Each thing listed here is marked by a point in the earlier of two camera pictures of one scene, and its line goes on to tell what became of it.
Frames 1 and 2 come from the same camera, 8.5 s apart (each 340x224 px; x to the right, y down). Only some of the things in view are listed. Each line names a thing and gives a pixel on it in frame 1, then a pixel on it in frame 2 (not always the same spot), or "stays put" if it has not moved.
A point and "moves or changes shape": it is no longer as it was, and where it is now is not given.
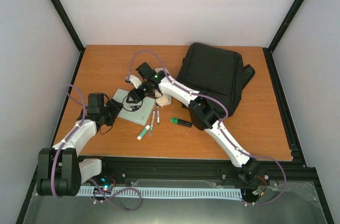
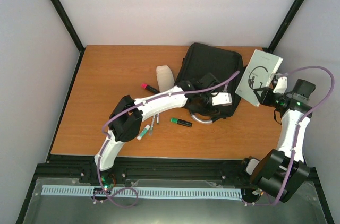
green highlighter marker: [177, 121] stays put
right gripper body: [136, 95] → [270, 101]
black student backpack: [219, 73] stays put
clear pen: [151, 128] stays put
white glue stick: [143, 132] stays put
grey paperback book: [138, 112] moves or changes shape
